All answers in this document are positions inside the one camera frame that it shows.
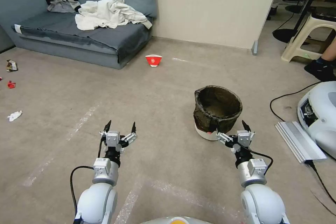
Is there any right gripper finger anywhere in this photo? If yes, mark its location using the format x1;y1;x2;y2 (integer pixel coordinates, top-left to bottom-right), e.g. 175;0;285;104
241;120;256;145
215;123;235;146

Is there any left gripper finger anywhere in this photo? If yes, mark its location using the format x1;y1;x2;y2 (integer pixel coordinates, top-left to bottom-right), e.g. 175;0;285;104
120;121;138;148
99;120;112;146

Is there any white trash can dark bag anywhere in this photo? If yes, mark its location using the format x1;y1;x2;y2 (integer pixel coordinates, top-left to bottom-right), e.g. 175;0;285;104
193;85;243;141

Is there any black floor stand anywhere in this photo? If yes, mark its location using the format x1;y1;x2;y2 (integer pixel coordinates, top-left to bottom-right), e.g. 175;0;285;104
272;0;322;44

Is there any ribbed aluminium plate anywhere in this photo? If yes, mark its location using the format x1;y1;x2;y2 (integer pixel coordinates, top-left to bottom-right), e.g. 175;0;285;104
275;121;328;164

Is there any red and white paper cup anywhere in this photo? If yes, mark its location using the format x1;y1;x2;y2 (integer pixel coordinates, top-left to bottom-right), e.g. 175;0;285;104
145;54;163;68

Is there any white robot front shell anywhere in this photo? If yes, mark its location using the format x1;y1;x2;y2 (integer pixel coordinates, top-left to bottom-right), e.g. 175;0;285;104
138;216;206;224

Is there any crumpled white paper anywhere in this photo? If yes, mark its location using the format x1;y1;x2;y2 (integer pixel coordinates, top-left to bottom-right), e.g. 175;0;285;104
7;110;23;123

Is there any person's leg with dark shoe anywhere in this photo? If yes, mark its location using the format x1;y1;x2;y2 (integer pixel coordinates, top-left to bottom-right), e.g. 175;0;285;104
304;31;336;82

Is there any beige plastic stool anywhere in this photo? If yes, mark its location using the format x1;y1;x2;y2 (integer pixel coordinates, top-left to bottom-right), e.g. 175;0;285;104
281;12;336;64

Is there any grey fabric sofa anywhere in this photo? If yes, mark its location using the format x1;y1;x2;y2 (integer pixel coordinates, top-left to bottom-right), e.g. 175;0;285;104
0;0;159;70

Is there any brown snack wrapper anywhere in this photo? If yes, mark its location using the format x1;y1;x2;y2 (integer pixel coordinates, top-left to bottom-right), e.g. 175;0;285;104
5;59;19;73

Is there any crumpled white cloth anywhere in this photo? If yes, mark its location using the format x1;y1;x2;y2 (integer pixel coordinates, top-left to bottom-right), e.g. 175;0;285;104
75;0;153;31

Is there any beige partition panel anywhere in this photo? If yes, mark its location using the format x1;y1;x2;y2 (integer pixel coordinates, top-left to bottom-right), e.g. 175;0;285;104
153;0;286;56

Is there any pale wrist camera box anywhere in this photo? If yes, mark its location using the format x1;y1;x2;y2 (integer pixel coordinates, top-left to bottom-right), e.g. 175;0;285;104
105;130;121;147
237;130;251;147

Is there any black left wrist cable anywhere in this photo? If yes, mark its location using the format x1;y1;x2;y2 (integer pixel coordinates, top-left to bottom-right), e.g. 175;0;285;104
98;138;106;158

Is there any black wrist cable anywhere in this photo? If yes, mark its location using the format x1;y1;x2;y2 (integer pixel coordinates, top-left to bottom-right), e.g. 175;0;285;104
246;148;273;175
98;138;106;158

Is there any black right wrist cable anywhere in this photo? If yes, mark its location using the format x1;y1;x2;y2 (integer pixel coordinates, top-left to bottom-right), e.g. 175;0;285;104
246;148;273;175

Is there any black floor cable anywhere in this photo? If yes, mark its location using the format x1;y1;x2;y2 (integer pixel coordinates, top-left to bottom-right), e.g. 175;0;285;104
270;80;322;123
305;159;336;207

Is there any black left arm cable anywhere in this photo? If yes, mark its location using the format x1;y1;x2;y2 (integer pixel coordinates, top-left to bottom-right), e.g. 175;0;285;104
69;166;95;215

